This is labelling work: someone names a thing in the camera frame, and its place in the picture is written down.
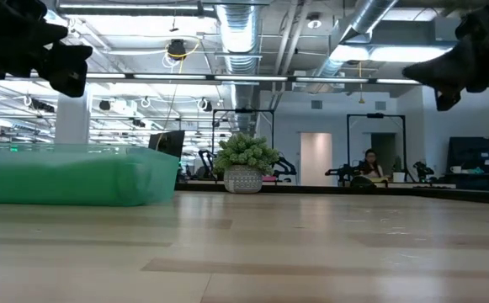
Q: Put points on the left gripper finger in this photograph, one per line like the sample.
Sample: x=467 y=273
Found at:
x=67 y=67

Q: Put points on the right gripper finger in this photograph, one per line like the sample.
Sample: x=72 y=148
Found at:
x=442 y=69
x=447 y=101

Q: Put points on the teal translucent plastic basket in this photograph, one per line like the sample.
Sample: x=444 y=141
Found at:
x=71 y=177

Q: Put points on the green microfiber towel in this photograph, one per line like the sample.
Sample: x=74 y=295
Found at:
x=71 y=181

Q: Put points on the black background robot arm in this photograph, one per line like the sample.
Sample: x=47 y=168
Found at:
x=345 y=171
x=286 y=166
x=421 y=170

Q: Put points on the white building column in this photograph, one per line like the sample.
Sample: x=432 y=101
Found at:
x=72 y=120

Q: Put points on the black background cabinet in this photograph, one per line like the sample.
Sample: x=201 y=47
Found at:
x=475 y=155

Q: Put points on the white cup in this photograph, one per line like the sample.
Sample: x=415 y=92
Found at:
x=398 y=177

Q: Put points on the person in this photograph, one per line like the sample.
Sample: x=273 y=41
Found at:
x=370 y=164

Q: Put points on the black ceiling device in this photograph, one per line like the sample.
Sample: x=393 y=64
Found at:
x=176 y=48

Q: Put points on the black background monitor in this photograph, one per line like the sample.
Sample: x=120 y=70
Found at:
x=168 y=143

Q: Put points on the white door panel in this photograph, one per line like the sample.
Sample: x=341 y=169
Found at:
x=316 y=157

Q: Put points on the long ceiling light bar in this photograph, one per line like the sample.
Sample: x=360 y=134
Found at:
x=248 y=78

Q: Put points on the artificial green potted plant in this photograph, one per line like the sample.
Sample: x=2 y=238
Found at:
x=244 y=162

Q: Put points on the black background stand frame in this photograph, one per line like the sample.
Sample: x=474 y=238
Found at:
x=244 y=110
x=374 y=115

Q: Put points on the silver slanted ventilation duct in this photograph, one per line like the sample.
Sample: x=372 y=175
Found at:
x=362 y=21

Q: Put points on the black aluminium table frame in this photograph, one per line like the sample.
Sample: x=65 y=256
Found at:
x=395 y=191

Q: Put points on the silver round ventilation duct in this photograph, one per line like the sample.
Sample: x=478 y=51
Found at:
x=237 y=38

